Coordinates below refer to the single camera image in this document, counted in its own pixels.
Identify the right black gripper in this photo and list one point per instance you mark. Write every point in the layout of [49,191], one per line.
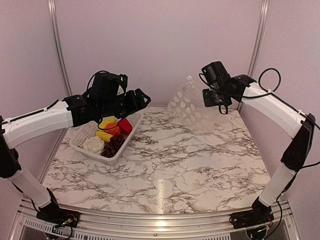
[207,102]

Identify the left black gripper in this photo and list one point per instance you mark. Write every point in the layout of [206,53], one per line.
[136,103]

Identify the clear zip top bag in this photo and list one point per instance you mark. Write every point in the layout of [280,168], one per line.
[188,105]

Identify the red bell pepper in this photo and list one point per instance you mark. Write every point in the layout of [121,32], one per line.
[124,126]

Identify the white cauliflower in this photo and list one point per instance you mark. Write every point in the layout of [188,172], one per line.
[94,145]

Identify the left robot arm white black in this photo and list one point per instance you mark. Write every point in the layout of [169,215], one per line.
[71,112]

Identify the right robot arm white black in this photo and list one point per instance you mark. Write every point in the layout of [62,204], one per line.
[300,127]

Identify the yellow banana piece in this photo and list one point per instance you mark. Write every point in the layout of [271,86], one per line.
[103,125]

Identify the yellow corn cob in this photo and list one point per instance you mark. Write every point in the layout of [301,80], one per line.
[104,136]

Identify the dark red grape bunch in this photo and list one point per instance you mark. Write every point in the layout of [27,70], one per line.
[112,147]

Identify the white plastic basket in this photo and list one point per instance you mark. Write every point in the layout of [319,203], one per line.
[90,129]

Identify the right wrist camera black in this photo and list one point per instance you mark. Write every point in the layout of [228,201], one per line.
[215,71]

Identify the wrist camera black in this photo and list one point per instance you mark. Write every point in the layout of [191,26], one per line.
[106,84]
[215,71]

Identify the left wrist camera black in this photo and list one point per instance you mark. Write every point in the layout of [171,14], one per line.
[106,84]

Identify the right aluminium frame post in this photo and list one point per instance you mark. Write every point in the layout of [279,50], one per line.
[261,29]

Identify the aluminium frame post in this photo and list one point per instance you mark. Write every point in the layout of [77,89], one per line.
[261,29]
[58,46]

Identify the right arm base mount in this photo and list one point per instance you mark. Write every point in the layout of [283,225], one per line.
[257,215]

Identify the left aluminium frame post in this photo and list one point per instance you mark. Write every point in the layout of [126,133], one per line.
[58,46]

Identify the front aluminium rail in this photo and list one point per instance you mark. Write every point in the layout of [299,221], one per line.
[108,225]

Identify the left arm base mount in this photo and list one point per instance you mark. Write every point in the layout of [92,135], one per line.
[61,217]

